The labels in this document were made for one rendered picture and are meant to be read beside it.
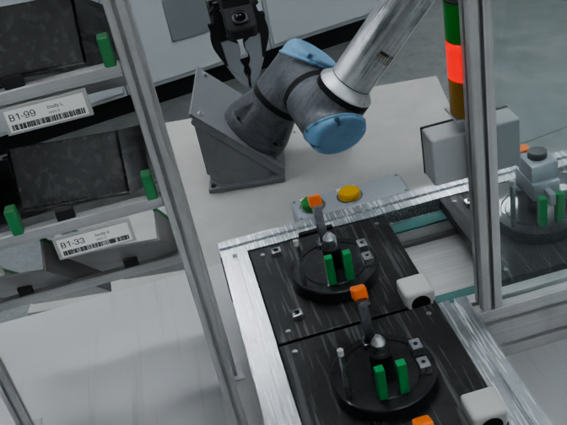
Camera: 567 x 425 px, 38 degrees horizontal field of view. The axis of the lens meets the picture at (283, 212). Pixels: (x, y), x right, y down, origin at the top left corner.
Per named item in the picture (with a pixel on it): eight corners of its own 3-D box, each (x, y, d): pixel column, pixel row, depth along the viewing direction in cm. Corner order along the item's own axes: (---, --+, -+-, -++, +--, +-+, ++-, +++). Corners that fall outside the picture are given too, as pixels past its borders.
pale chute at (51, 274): (34, 304, 133) (31, 277, 133) (112, 291, 132) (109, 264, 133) (-52, 287, 105) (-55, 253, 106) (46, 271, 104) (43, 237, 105)
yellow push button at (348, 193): (337, 196, 149) (335, 188, 148) (357, 191, 150) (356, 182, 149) (342, 208, 146) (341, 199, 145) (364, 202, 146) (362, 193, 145)
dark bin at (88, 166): (87, 184, 121) (77, 135, 120) (173, 169, 120) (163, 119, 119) (20, 212, 94) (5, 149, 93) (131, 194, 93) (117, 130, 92)
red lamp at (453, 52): (441, 72, 103) (439, 35, 101) (478, 62, 104) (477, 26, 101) (456, 87, 99) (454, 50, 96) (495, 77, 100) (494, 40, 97)
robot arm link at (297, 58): (287, 87, 181) (323, 39, 175) (314, 126, 173) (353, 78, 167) (247, 72, 173) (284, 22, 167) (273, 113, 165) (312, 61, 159)
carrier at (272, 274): (251, 260, 138) (235, 200, 131) (386, 223, 140) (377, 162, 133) (280, 354, 118) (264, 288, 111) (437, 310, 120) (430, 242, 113)
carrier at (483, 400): (281, 356, 118) (265, 290, 111) (438, 311, 120) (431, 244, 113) (322, 489, 98) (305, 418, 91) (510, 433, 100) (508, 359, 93)
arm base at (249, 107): (230, 99, 183) (255, 65, 178) (284, 137, 186) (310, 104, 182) (219, 125, 170) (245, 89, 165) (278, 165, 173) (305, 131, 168)
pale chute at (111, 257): (124, 280, 134) (121, 253, 135) (202, 266, 133) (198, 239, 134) (62, 256, 106) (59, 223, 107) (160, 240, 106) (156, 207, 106)
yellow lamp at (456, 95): (444, 107, 106) (441, 72, 103) (480, 97, 106) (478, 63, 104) (459, 123, 102) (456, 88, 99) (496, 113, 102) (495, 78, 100)
